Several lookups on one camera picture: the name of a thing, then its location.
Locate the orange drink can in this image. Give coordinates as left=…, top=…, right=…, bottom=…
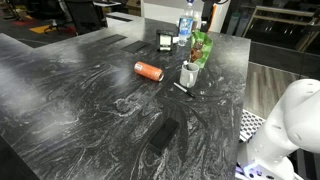
left=133, top=61, right=165, bottom=83

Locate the black white thin pen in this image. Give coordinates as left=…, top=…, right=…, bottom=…
left=173, top=81, right=196, bottom=99

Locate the white ceramic mug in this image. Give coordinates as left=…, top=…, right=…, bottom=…
left=179, top=61, right=200, bottom=89

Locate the black rectangular eraser block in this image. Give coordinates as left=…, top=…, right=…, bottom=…
left=148, top=117, right=180, bottom=155

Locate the black box with white face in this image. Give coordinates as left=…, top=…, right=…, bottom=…
left=155, top=29, right=175, bottom=52

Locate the green snack bag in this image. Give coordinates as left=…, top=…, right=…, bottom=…
left=189, top=29, right=214, bottom=69

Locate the clear plastic water bottle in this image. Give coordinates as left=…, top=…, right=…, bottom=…
left=177, top=0, right=195, bottom=47

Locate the perforated metal plate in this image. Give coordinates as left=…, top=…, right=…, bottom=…
left=239, top=109, right=268, bottom=144

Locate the black office chair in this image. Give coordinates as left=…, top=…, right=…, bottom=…
left=64, top=0, right=108, bottom=36

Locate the black table cable hatch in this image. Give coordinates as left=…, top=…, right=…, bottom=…
left=97, top=33, right=128, bottom=46
left=120, top=40, right=152, bottom=55

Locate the wooden frame rack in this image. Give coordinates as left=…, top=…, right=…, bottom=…
left=241, top=4, right=320, bottom=53

